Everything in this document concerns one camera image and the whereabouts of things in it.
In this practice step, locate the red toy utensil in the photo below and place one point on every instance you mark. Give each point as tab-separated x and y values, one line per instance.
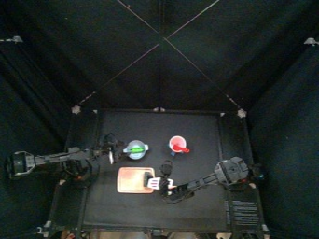
185	150

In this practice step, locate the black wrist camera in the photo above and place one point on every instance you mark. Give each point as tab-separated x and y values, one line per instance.
109	137
166	168

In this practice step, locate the red toy cup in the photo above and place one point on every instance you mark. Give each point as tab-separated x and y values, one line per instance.
177	141

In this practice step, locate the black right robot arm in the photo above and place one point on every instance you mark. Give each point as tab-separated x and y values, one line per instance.
200	182

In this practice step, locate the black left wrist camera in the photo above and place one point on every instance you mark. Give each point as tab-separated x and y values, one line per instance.
109	137

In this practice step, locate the wooden cutting board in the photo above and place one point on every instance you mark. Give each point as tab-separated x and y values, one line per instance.
132	180

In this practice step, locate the metal frame bracket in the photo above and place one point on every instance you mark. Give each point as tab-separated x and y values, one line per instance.
77	109
310	41
160	109
15	39
45	230
242	113

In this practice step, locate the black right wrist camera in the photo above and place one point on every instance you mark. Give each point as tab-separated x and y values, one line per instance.
166	168

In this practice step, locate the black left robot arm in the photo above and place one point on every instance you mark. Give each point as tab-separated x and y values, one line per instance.
50	158

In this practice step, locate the green toy vegetable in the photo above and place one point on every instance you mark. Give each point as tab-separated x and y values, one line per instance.
137	149

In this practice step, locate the small blue toy piece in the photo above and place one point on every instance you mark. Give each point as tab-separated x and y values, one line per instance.
173	153

